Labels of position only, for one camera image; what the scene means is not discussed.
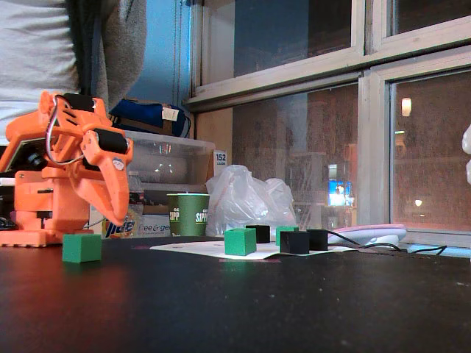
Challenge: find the clear plastic storage bin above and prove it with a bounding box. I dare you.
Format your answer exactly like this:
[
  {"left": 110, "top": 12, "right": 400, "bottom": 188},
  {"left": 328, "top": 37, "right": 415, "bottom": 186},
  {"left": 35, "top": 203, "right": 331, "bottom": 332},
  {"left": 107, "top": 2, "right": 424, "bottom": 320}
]
[{"left": 123, "top": 130, "right": 216, "bottom": 192}]

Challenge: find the person in white shirt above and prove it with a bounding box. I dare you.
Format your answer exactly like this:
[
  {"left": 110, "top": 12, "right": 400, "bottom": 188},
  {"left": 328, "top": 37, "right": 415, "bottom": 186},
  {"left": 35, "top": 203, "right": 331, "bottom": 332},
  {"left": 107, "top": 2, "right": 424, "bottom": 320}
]
[{"left": 0, "top": 0, "right": 80, "bottom": 144}]

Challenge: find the white servo wire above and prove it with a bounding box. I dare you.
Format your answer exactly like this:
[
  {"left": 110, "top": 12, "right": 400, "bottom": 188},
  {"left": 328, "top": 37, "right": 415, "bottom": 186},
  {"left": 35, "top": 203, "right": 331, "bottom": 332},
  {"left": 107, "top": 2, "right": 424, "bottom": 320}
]
[{"left": 44, "top": 94, "right": 86, "bottom": 166}]

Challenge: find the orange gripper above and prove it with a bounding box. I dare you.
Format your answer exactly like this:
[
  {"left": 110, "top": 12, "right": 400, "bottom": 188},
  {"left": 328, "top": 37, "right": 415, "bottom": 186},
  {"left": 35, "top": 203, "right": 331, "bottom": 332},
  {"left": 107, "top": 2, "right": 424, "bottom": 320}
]
[{"left": 53, "top": 121, "right": 133, "bottom": 227}]

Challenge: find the thin black cable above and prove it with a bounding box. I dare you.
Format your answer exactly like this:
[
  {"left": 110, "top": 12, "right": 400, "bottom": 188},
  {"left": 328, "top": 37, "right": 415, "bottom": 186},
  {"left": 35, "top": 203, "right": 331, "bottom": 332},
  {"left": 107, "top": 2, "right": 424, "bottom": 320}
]
[{"left": 327, "top": 229, "right": 448, "bottom": 257}]

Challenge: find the white numbered paper grid sheet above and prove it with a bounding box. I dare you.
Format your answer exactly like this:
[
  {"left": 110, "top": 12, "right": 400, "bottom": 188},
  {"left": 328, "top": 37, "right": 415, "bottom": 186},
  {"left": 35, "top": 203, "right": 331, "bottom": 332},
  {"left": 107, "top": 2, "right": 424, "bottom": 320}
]
[{"left": 149, "top": 235, "right": 356, "bottom": 261}]

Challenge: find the white box printed 152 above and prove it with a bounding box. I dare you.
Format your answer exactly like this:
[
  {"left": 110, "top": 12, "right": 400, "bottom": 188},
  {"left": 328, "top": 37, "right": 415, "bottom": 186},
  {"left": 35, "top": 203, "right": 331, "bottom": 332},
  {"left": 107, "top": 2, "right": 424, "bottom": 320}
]
[{"left": 212, "top": 149, "right": 229, "bottom": 177}]

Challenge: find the black cube with cross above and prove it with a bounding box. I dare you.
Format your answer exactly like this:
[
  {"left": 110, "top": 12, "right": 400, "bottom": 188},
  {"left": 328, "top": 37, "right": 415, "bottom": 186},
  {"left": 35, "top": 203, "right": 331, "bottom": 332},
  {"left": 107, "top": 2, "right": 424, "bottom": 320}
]
[
  {"left": 245, "top": 224, "right": 272, "bottom": 244},
  {"left": 306, "top": 229, "right": 329, "bottom": 252},
  {"left": 279, "top": 230, "right": 311, "bottom": 255}
]

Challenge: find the clear plastic bag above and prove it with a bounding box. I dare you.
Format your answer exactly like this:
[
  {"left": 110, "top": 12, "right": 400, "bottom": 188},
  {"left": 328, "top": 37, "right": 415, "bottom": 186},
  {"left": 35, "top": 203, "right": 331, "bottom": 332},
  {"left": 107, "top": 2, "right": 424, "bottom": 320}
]
[{"left": 205, "top": 164, "right": 297, "bottom": 236}]

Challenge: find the white window frame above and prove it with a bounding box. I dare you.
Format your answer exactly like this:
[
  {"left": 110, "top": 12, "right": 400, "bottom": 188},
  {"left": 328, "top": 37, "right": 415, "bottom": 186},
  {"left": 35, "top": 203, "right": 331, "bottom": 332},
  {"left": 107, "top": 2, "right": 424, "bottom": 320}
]
[{"left": 183, "top": 0, "right": 471, "bottom": 243}]

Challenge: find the wrist camera on orange mount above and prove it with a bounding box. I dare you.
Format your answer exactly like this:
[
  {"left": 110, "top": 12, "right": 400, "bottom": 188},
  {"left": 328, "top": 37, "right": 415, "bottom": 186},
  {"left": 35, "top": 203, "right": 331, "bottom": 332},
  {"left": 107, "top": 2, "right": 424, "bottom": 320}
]
[{"left": 0, "top": 138, "right": 49, "bottom": 173}]

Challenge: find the green cube with circle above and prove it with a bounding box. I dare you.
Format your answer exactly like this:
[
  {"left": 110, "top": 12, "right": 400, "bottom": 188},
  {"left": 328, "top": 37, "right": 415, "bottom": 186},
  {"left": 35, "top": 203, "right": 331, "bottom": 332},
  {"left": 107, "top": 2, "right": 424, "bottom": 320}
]
[
  {"left": 61, "top": 232, "right": 103, "bottom": 264},
  {"left": 275, "top": 226, "right": 300, "bottom": 246},
  {"left": 224, "top": 227, "right": 258, "bottom": 257}
]

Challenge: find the pink plastic case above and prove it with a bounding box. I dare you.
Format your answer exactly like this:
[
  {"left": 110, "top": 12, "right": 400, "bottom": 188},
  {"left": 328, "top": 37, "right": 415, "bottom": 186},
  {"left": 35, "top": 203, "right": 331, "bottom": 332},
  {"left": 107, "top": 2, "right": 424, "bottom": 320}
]
[{"left": 327, "top": 224, "right": 408, "bottom": 246}]

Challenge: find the grey jacket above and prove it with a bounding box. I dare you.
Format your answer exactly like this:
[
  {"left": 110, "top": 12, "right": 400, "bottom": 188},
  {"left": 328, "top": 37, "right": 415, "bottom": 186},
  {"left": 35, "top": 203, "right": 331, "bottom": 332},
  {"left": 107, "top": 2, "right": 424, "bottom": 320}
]
[{"left": 68, "top": 0, "right": 148, "bottom": 111}]

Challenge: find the blue fabric bag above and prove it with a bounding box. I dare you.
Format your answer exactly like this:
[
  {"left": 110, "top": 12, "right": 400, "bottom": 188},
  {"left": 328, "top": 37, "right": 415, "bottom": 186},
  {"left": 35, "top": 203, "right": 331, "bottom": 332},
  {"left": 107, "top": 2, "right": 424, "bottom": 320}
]
[{"left": 109, "top": 97, "right": 192, "bottom": 139}]

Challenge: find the white Tide detergent box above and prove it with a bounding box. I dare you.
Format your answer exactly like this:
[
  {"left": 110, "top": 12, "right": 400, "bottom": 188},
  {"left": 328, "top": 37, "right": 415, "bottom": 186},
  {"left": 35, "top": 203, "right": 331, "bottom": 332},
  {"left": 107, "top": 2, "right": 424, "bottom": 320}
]
[{"left": 90, "top": 204, "right": 172, "bottom": 239}]

